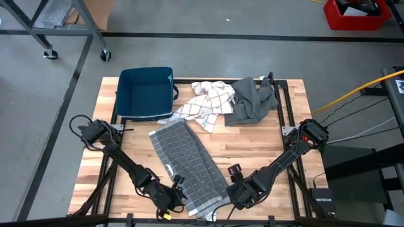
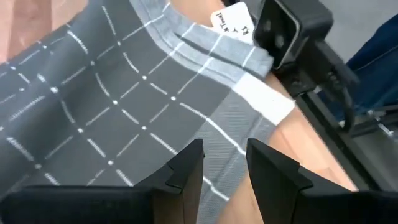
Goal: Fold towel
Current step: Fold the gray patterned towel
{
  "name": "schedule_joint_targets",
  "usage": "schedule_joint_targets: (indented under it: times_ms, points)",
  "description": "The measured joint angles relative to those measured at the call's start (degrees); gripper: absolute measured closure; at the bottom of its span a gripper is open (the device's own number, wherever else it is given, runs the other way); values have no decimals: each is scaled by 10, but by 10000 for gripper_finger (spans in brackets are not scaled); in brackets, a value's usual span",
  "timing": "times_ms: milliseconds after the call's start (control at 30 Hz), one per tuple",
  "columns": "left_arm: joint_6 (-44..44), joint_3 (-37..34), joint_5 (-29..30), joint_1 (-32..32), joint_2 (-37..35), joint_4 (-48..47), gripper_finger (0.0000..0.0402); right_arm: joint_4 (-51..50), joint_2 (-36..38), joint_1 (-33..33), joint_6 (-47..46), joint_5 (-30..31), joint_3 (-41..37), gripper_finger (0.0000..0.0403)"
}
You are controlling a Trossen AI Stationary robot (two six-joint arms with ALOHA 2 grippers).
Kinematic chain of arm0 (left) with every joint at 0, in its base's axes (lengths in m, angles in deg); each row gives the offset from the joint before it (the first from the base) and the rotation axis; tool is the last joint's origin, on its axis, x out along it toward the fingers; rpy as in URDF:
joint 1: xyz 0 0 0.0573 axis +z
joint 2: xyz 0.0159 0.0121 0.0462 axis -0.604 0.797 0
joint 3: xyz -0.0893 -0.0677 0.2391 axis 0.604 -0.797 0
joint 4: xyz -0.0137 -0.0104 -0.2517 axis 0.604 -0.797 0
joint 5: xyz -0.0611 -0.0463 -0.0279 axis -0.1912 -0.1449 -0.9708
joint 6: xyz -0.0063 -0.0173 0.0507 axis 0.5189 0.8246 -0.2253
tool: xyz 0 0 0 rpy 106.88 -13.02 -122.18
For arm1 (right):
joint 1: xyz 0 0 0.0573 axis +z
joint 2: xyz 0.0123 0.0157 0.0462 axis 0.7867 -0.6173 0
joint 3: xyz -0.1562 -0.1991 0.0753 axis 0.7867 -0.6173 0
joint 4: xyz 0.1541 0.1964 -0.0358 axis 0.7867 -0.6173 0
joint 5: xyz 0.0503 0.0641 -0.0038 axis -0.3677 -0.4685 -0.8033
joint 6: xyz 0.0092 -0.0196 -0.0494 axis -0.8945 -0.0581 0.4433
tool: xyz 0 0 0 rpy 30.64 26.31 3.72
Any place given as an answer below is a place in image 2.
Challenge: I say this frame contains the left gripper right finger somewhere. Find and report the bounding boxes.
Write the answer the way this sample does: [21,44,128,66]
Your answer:
[246,138,398,224]

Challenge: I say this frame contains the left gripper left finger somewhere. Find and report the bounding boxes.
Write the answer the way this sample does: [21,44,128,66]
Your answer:
[0,138,205,224]

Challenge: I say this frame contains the dark grey checked towel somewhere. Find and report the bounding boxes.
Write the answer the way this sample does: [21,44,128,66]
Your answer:
[0,0,296,224]

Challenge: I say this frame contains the black arm base cable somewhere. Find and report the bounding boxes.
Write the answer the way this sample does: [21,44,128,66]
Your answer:
[326,71,358,132]

